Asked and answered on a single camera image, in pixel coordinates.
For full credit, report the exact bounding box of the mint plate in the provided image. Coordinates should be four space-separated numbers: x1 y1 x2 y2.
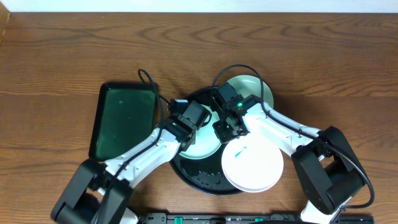
227 75 274 108
179 105 221 160

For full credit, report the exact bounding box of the white plate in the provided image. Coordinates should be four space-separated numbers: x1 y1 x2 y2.
221 134 284 193

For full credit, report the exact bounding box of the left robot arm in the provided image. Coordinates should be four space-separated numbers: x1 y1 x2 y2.
50 113 206 223

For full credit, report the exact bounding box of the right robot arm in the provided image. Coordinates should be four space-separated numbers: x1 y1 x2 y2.
214 100 371 223

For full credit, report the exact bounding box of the round black tray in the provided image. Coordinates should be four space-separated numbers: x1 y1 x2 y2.
169 86 249 196

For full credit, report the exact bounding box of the rectangular black tray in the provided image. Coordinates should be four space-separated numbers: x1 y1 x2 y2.
88 82 157 162

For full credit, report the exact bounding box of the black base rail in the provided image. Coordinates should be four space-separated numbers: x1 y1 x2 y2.
141 212 376 224

